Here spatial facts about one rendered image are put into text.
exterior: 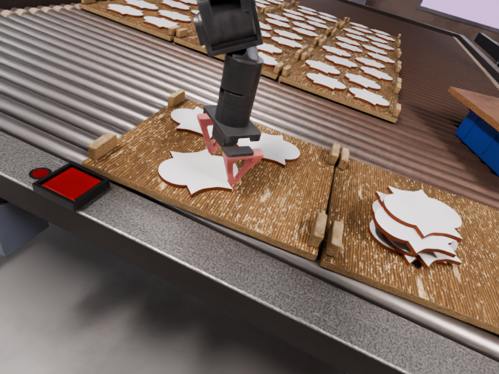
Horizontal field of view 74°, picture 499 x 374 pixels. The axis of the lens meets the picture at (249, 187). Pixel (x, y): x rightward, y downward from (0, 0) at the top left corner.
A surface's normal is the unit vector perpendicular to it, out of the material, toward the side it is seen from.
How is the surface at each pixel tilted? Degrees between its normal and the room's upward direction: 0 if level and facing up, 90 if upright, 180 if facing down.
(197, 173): 0
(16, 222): 90
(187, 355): 0
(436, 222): 0
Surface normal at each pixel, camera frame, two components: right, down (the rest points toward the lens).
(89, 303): 0.22, -0.77
